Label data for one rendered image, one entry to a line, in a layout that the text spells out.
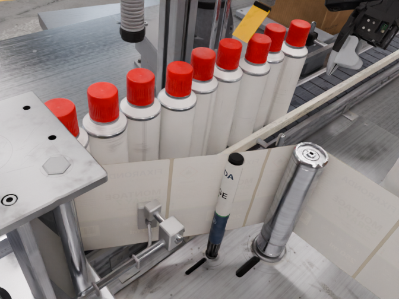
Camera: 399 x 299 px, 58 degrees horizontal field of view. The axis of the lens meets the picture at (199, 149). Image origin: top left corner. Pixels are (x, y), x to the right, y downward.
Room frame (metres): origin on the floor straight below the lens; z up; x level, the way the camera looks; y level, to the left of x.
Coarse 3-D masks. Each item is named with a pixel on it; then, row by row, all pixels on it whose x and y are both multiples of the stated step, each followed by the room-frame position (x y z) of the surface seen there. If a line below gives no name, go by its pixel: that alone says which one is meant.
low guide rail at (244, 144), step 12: (384, 60) 0.86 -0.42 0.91; (360, 72) 0.78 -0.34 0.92; (372, 72) 0.81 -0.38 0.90; (348, 84) 0.72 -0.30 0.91; (324, 96) 0.65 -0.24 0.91; (300, 108) 0.59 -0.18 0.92; (312, 108) 0.62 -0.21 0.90; (276, 120) 0.54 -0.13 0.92; (288, 120) 0.56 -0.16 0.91; (264, 132) 0.50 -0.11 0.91; (240, 144) 0.46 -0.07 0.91; (252, 144) 0.48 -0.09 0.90
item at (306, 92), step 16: (368, 64) 0.89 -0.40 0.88; (320, 80) 0.77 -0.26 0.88; (336, 80) 0.79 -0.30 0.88; (368, 80) 0.83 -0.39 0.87; (304, 96) 0.69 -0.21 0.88; (336, 96) 0.71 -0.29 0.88; (288, 112) 0.62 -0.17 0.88; (288, 128) 0.57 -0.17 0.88; (256, 144) 0.51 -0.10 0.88; (0, 256) 0.22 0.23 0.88
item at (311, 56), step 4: (328, 44) 0.79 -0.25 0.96; (332, 44) 0.80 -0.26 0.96; (320, 48) 0.77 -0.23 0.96; (324, 48) 0.77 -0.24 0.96; (328, 48) 0.77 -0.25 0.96; (312, 52) 0.74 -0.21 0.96; (316, 52) 0.74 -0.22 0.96; (320, 52) 0.75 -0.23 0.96; (324, 52) 0.76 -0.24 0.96; (328, 52) 0.78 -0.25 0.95; (308, 56) 0.72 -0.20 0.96; (312, 56) 0.73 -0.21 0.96; (316, 56) 0.74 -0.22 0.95; (320, 56) 0.75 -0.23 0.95; (308, 60) 0.72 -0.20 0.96; (312, 60) 0.73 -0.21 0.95; (304, 64) 0.71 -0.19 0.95
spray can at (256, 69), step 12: (252, 36) 0.51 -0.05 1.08; (264, 36) 0.51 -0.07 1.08; (252, 48) 0.49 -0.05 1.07; (264, 48) 0.49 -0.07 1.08; (240, 60) 0.51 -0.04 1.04; (252, 60) 0.49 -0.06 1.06; (264, 60) 0.49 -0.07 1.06; (252, 72) 0.48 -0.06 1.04; (264, 72) 0.49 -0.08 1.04; (240, 84) 0.49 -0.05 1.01; (252, 84) 0.48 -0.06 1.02; (264, 84) 0.49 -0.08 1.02; (240, 96) 0.48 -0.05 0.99; (252, 96) 0.48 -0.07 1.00; (240, 108) 0.48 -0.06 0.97; (252, 108) 0.48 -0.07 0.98; (240, 120) 0.48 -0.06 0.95; (252, 120) 0.49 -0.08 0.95; (240, 132) 0.48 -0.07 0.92; (228, 144) 0.48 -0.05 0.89
